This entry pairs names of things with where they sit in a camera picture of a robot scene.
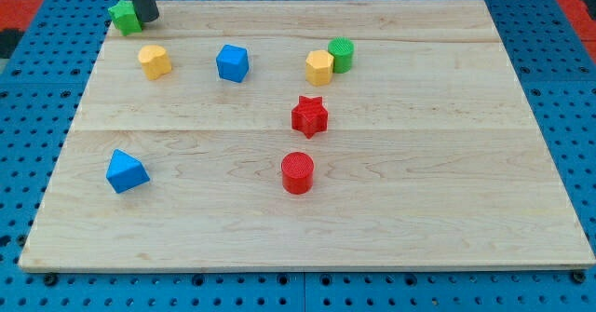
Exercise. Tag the red cylinder block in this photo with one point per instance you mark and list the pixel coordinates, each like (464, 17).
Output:
(297, 172)

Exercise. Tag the light wooden board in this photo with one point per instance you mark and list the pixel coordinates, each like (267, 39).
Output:
(432, 159)

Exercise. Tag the red star block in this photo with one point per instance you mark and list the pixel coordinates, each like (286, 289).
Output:
(309, 116)

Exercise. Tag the yellow hexagon block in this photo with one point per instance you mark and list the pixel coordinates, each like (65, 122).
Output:
(319, 67)

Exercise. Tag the blue cube block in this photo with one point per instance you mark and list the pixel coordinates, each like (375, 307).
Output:
(232, 63)

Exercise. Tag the green cylinder block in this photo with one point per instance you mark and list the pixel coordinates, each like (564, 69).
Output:
(342, 49)

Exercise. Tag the yellow heart block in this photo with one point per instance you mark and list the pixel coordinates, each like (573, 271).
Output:
(154, 61)

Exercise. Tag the blue triangle block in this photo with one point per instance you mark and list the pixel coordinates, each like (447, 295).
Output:
(125, 172)

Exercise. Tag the green star block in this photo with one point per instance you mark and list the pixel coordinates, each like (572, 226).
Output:
(124, 17)

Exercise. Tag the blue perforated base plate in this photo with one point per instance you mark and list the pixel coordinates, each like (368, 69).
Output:
(45, 78)

